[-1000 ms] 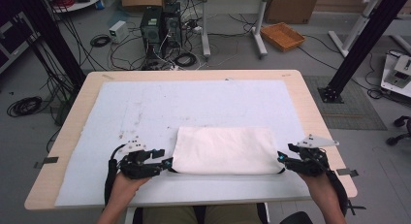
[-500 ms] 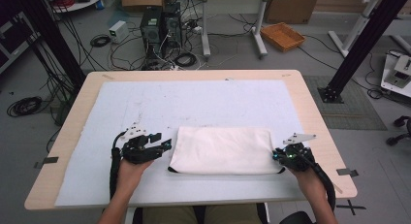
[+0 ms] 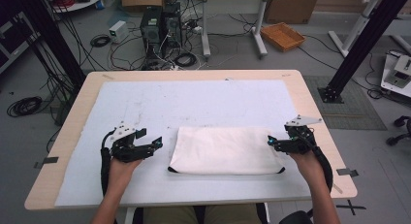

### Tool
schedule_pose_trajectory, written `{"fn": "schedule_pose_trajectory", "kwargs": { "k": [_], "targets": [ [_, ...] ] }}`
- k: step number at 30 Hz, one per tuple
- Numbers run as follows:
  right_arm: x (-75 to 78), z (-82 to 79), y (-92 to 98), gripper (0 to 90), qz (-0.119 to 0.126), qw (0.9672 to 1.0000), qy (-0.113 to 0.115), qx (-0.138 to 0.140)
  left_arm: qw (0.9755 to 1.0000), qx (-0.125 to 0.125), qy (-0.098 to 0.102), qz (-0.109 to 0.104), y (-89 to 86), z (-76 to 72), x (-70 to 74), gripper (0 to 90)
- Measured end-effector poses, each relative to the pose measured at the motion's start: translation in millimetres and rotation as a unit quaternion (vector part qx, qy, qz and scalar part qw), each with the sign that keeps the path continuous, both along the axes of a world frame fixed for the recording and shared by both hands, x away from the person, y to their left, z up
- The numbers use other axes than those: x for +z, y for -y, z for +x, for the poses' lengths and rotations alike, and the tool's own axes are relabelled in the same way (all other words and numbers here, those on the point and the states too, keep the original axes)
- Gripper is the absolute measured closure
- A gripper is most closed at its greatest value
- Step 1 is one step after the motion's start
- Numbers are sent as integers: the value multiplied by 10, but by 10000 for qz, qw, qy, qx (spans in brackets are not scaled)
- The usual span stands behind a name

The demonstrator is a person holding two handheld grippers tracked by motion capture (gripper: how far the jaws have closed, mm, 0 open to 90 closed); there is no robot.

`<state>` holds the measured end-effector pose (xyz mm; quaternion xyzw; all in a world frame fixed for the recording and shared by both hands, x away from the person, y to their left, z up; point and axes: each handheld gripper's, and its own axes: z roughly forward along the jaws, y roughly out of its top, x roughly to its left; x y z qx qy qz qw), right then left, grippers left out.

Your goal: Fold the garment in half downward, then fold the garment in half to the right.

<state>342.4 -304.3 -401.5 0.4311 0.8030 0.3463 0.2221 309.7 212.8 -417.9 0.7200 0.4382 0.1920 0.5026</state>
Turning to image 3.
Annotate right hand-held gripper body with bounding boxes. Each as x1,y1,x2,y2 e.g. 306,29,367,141
276,114,323,155

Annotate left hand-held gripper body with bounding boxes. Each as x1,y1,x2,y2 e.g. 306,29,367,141
109,121,155,163

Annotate white tank top black trim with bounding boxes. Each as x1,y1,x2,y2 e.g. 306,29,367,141
168,125,286,176

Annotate person's left hand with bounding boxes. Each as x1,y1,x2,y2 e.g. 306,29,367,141
109,156,143,195

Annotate person's right hand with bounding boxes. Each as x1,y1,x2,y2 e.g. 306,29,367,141
288,149,326,190

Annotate white foam mat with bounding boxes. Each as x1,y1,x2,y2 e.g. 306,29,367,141
54,80,313,208

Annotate black tape strip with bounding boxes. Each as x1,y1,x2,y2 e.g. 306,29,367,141
335,168,360,178
33,156,60,170

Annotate grey floor mat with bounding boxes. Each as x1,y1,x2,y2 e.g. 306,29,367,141
303,75,388,132

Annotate light wooden table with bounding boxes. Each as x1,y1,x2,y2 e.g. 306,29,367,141
24,69,358,211

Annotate person's legs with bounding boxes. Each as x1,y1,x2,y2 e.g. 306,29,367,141
142,204,264,224

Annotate black tape cross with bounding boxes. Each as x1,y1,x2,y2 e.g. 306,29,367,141
335,199,367,216

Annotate orange woven basket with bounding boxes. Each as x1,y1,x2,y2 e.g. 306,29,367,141
260,21,307,53

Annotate black wheeled chair base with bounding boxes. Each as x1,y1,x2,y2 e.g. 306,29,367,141
385,114,411,147

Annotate black computer tower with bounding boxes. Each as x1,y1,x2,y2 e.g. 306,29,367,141
161,1,184,57
139,5,164,61

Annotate small white box device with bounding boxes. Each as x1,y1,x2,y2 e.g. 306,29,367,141
108,19,131,45

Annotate black metal stand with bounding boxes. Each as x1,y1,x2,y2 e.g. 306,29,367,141
0,0,87,91
317,0,411,104

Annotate white machine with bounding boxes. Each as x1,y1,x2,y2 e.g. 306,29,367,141
380,51,411,99

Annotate large cardboard box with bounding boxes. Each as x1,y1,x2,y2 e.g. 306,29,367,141
265,0,322,25

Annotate white metal stand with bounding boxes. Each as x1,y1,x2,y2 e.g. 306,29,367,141
328,0,389,58

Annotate round white table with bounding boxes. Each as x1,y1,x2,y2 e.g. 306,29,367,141
42,0,107,14

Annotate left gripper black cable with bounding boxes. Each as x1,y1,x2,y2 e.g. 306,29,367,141
100,129,116,197

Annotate coiled black cable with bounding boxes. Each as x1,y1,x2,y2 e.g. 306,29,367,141
89,34,111,48
6,95,44,118
174,51,199,69

